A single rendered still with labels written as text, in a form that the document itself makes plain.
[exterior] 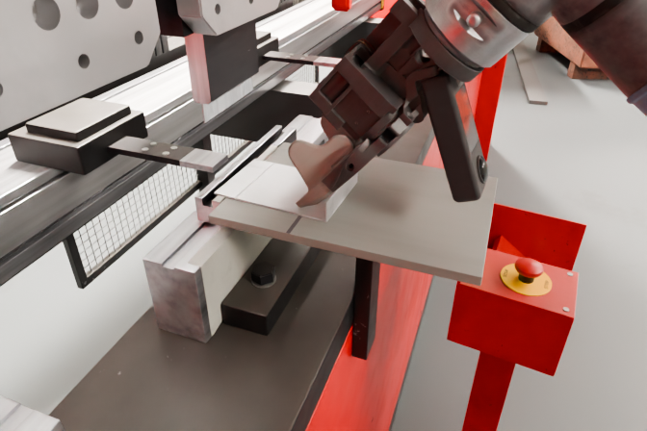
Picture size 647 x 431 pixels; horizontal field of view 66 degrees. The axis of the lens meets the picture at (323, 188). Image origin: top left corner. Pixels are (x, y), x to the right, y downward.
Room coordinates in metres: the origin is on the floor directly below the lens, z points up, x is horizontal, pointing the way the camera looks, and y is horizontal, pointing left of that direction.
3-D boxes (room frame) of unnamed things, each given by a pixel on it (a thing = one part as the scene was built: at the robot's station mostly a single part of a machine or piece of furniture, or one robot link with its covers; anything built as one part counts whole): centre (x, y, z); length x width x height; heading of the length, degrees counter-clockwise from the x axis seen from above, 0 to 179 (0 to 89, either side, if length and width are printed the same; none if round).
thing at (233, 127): (1.20, 0.24, 0.81); 0.64 x 0.08 x 0.14; 69
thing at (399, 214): (0.45, -0.04, 1.00); 0.26 x 0.18 x 0.01; 69
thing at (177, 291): (0.55, 0.08, 0.92); 0.39 x 0.06 x 0.10; 159
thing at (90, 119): (0.56, 0.24, 1.01); 0.26 x 0.12 x 0.05; 69
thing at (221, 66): (0.50, 0.10, 1.13); 0.10 x 0.02 x 0.10; 159
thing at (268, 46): (0.96, 0.09, 1.01); 0.26 x 0.12 x 0.05; 69
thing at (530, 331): (0.61, -0.31, 0.75); 0.20 x 0.16 x 0.18; 153
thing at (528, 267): (0.57, -0.30, 0.79); 0.04 x 0.04 x 0.04
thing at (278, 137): (0.53, 0.09, 0.98); 0.20 x 0.03 x 0.03; 159
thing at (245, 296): (0.52, 0.03, 0.89); 0.30 x 0.05 x 0.03; 159
